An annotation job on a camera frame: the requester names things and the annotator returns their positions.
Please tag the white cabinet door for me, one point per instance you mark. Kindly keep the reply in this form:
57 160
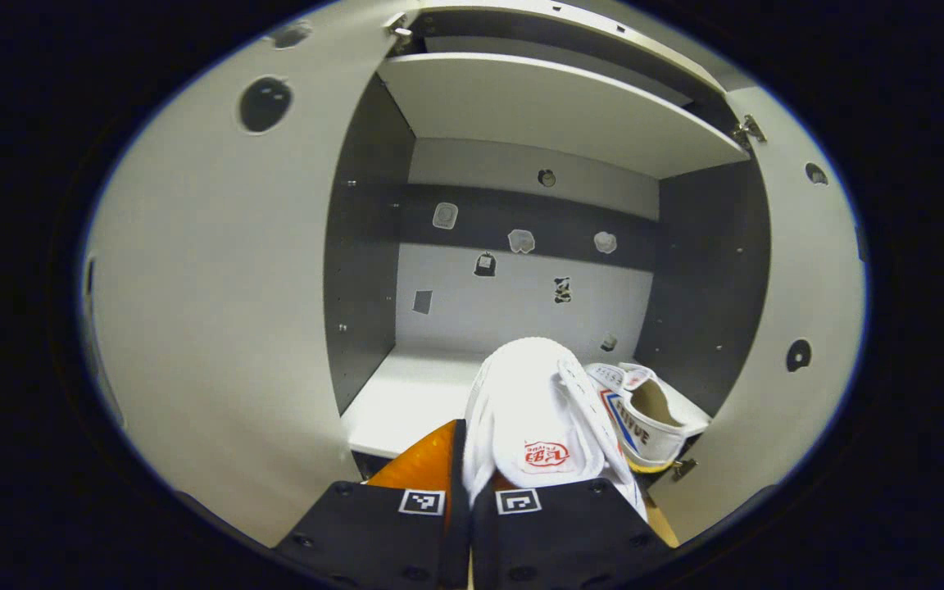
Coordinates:
800 270
210 287

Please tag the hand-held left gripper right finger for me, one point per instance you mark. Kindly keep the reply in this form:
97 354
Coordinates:
570 533

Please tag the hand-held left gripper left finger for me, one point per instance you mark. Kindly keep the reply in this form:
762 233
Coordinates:
374 533

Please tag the white grey shoe cabinet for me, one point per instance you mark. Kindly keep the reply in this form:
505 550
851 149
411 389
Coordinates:
537 106

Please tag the white canvas shoe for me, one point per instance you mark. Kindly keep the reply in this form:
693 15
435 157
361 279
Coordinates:
529 393
644 434

